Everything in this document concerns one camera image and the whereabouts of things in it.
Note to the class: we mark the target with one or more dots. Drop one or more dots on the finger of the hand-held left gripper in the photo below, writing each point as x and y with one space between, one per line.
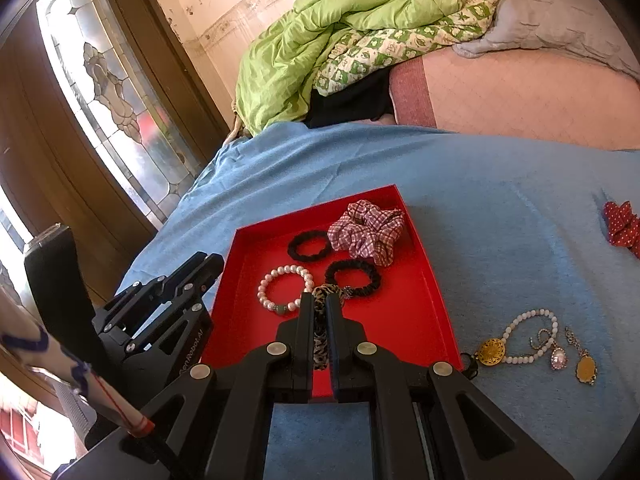
165 312
200 270

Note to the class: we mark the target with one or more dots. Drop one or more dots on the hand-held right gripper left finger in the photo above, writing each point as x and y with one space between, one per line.
306 320

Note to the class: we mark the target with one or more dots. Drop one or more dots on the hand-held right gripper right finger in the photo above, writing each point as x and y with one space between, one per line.
336 330

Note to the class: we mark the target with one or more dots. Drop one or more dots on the leopard print scrunchie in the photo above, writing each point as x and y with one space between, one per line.
327 291

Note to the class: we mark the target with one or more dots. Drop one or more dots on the black satin scrunchie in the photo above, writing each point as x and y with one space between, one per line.
374 279

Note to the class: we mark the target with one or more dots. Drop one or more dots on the red cardboard box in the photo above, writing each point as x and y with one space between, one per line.
400 320

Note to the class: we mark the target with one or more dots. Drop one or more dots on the red plaid scrunchie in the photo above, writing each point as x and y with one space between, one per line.
365 230

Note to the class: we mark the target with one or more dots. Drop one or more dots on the person's left forearm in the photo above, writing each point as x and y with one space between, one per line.
30 340

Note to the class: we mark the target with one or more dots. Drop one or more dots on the blue blanket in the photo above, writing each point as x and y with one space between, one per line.
500 260

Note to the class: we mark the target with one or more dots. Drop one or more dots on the wooden door with stained glass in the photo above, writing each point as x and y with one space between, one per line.
100 85

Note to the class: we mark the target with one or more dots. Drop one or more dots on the black cloth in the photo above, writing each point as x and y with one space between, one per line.
350 100

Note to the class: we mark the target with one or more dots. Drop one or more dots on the pink gem earring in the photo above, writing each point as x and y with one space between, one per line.
558 359

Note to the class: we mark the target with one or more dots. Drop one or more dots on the gold oval earring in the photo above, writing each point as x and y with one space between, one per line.
586 370

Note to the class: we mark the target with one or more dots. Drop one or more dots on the green quilt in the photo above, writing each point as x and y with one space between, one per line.
300 35

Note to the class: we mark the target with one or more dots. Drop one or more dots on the pink quilted mattress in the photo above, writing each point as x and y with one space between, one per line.
500 95

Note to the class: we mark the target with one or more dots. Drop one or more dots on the red polka dot scrunchie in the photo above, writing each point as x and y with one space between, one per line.
625 230

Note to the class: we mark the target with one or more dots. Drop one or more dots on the grey pillow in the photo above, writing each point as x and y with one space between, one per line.
550 10

